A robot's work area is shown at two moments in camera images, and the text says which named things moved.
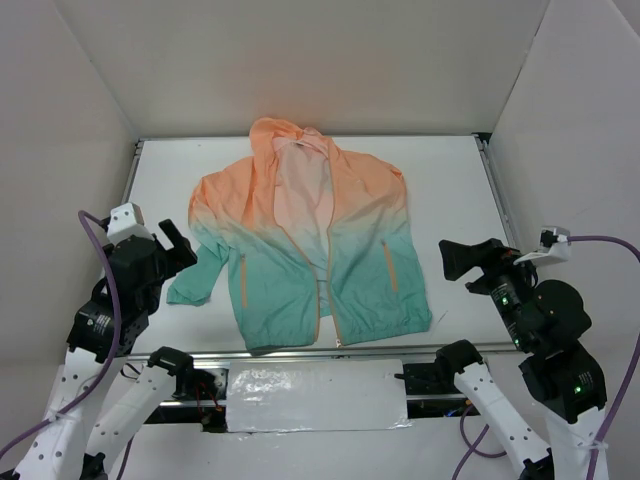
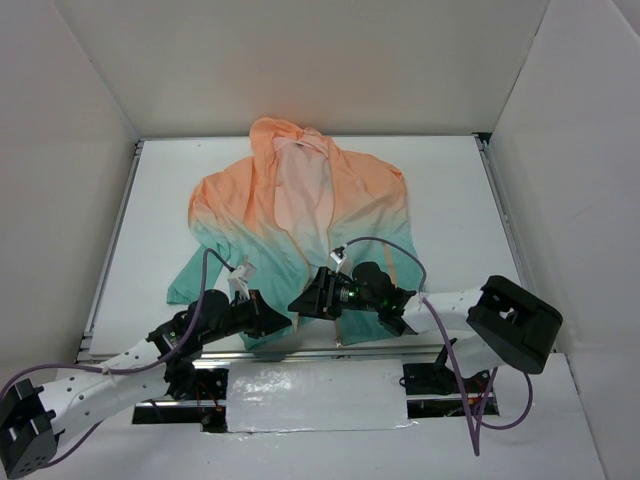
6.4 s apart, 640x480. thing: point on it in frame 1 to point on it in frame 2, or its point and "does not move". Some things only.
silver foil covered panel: [321, 395] does not move
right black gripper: [489, 261] to [325, 292]
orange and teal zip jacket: [317, 242] does not move
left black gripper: [163, 255] to [255, 310]
